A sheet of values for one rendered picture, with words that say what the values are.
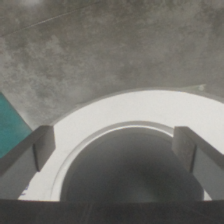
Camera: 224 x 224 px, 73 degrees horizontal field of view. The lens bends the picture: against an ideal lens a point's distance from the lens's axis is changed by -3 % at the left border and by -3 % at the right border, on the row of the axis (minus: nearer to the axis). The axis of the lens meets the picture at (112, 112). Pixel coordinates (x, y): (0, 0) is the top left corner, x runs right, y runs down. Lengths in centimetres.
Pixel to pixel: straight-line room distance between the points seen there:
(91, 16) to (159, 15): 40
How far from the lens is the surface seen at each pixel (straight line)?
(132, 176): 112
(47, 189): 71
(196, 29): 115
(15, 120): 189
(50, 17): 119
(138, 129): 76
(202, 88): 129
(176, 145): 17
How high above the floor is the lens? 106
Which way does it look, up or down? 50 degrees down
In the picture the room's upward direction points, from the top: 170 degrees counter-clockwise
